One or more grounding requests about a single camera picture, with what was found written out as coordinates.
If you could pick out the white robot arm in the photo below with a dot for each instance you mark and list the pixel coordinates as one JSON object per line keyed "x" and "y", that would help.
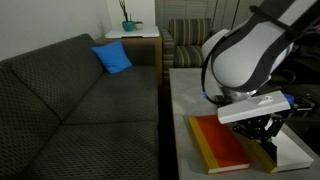
{"x": 253, "y": 50}

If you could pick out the small white plant pot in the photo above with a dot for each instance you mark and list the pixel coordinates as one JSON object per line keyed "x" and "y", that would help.
{"x": 138, "y": 25}

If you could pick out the striped armchair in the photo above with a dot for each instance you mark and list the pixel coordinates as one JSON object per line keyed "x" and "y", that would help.
{"x": 186, "y": 50}

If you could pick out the dark grey fabric sofa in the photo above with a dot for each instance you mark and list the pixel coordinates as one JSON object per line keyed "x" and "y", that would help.
{"x": 83, "y": 110}

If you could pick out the grey window blinds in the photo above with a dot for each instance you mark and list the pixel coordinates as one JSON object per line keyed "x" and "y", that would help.
{"x": 180, "y": 9}

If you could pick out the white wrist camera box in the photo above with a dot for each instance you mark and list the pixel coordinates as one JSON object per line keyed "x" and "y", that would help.
{"x": 253, "y": 107}

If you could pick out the black case with silver trim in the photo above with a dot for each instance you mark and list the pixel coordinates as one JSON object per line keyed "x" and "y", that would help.
{"x": 305, "y": 101}

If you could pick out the grey folding closet doors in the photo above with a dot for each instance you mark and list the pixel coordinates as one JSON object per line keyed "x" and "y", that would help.
{"x": 233, "y": 13}

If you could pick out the blue square cushion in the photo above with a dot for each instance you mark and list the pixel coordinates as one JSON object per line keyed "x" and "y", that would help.
{"x": 112, "y": 57}

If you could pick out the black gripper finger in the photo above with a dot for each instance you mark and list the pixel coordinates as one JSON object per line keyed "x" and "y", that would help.
{"x": 272, "y": 151}
{"x": 261, "y": 139}

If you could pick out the plant in teal pot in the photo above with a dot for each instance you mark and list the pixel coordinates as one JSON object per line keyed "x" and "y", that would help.
{"x": 128, "y": 26}

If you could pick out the wooden side table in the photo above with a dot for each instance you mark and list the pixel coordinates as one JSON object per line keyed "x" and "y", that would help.
{"x": 140, "y": 45}

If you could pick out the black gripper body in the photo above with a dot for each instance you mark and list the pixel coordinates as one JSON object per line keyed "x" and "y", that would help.
{"x": 256, "y": 126}

